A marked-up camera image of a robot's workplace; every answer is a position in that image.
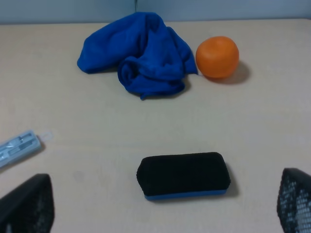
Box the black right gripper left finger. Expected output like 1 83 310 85
0 174 55 233

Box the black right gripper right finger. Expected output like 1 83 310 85
276 168 311 233

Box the clear plastic tool case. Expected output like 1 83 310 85
0 130 53 172

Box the black blue board eraser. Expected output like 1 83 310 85
136 152 231 201

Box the orange round fruit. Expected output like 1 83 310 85
195 36 239 79

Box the blue crumpled cloth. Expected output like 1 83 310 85
77 12 198 100

